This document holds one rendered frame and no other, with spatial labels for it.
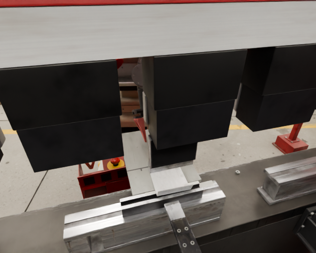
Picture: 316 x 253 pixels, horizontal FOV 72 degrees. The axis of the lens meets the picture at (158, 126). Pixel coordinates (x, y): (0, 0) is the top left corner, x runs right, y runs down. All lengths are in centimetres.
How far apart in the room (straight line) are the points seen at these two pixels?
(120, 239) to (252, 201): 40
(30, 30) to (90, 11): 7
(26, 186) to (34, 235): 150
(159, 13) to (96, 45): 9
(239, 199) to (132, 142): 37
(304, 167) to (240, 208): 22
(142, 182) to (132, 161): 9
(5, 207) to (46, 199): 30
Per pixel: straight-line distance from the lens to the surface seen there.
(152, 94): 34
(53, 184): 210
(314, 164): 81
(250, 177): 81
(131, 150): 66
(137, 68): 56
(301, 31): 43
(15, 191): 220
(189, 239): 48
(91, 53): 30
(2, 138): 46
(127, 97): 122
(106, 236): 57
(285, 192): 76
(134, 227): 56
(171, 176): 58
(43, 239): 69
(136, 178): 58
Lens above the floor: 142
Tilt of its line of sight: 33 degrees down
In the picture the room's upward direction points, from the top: straight up
